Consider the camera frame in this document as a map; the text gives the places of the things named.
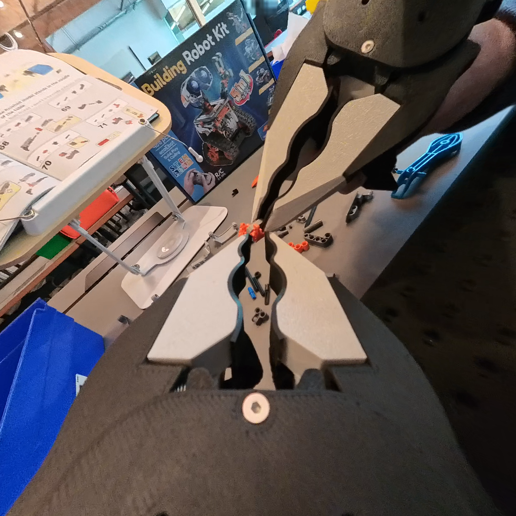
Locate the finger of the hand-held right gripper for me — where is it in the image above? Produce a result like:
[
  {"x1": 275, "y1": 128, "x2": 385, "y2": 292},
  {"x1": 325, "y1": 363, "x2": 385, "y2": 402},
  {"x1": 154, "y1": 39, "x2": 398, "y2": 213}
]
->
[
  {"x1": 267, "y1": 93, "x2": 402, "y2": 232},
  {"x1": 252, "y1": 62, "x2": 336, "y2": 223}
]

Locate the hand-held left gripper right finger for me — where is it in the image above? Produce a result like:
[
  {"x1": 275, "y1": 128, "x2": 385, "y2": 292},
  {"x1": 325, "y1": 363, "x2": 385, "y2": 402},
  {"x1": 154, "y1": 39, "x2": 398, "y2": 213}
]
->
[{"x1": 265, "y1": 235, "x2": 368, "y2": 388}]

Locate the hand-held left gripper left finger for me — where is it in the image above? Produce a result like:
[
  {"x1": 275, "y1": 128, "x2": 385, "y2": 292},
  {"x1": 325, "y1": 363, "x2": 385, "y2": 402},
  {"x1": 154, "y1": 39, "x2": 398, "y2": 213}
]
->
[{"x1": 147, "y1": 235, "x2": 251, "y2": 388}]

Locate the small assembly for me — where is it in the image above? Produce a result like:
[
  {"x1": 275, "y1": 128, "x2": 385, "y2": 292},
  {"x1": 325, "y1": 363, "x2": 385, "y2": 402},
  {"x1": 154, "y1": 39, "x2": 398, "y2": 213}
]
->
[{"x1": 346, "y1": 190, "x2": 374, "y2": 223}]

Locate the person's right forearm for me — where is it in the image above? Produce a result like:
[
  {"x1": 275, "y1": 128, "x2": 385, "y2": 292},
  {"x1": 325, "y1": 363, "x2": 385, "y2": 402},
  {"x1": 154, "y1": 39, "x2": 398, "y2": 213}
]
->
[{"x1": 494, "y1": 0, "x2": 516, "y2": 29}]

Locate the person's right hand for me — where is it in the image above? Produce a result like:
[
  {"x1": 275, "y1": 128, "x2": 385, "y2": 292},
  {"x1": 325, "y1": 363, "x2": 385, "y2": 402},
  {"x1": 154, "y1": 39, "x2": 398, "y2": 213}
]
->
[{"x1": 427, "y1": 18, "x2": 516, "y2": 134}]

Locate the pile of small technic pieces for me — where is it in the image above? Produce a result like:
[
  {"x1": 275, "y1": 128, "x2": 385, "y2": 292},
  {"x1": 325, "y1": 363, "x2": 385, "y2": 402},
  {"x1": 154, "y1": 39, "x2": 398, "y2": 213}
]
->
[{"x1": 246, "y1": 271, "x2": 271, "y2": 305}]

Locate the teal plastic piece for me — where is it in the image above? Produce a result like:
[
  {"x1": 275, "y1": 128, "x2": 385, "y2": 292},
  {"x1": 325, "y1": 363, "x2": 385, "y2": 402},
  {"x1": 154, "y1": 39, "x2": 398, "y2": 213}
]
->
[{"x1": 391, "y1": 132, "x2": 463, "y2": 200}]

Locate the printed toy box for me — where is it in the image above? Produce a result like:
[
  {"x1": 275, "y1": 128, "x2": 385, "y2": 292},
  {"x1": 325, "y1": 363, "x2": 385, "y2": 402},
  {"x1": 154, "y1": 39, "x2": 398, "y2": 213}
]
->
[{"x1": 134, "y1": 0, "x2": 279, "y2": 204}]

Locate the black dimpled pad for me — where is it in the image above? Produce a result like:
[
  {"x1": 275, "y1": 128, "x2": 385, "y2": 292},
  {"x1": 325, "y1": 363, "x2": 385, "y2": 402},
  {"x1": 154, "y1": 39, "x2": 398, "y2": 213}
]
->
[{"x1": 361, "y1": 109, "x2": 516, "y2": 516}]

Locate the red container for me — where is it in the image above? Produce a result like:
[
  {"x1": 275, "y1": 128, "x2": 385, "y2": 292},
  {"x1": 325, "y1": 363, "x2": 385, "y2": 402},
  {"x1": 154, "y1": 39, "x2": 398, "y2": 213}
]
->
[{"x1": 60, "y1": 189, "x2": 120, "y2": 239}]

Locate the blue storage bin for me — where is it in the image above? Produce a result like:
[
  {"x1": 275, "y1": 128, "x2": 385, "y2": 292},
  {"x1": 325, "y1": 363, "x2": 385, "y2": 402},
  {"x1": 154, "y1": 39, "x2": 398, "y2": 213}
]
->
[{"x1": 0, "y1": 298, "x2": 106, "y2": 514}]

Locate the instruction booklet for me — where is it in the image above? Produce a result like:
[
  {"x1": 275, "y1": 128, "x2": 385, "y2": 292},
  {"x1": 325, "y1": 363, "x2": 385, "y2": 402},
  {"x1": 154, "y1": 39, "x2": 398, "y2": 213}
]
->
[{"x1": 0, "y1": 60, "x2": 160, "y2": 250}]

